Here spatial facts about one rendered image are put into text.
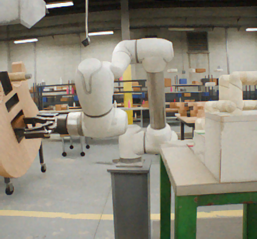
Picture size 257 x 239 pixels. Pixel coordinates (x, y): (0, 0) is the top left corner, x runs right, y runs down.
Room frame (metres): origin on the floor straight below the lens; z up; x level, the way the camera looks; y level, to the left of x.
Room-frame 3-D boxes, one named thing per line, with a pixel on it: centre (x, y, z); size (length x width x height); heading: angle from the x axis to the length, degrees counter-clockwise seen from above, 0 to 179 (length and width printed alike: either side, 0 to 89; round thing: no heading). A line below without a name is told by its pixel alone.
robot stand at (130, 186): (1.48, -0.02, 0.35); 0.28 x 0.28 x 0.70; 79
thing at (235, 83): (0.52, -0.28, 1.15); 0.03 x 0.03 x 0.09
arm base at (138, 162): (1.48, 0.00, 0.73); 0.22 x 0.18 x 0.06; 79
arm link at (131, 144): (1.47, -0.03, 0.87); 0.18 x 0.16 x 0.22; 79
